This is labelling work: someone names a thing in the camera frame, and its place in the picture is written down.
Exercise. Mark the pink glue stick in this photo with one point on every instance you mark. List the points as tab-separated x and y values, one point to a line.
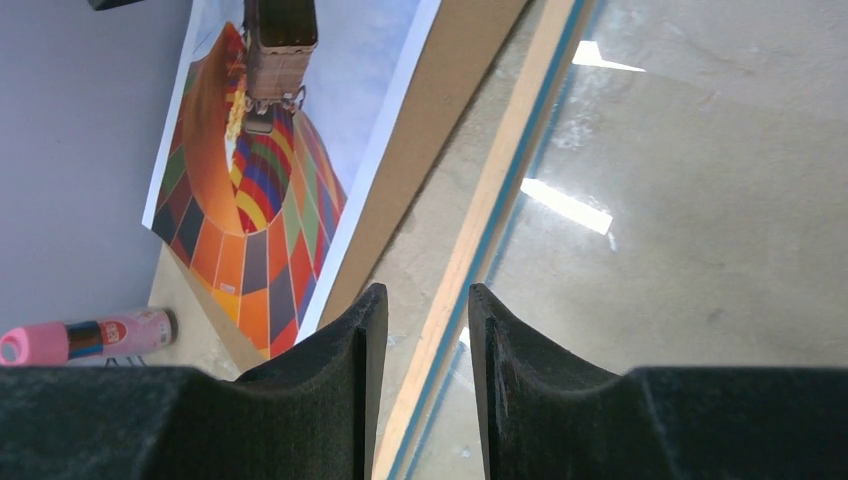
59	343

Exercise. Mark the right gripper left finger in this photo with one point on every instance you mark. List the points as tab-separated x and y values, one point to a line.
309	413

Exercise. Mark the hot air balloon photo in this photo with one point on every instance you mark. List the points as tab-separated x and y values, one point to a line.
279	119

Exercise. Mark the blue wooden picture frame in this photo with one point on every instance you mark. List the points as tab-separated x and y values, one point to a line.
554	41

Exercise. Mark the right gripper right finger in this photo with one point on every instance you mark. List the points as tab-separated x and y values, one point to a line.
546	413

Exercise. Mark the brown cardboard backing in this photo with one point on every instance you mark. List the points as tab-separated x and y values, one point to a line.
462	46

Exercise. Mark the clear acrylic sheet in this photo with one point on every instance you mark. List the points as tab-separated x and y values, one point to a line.
686	204

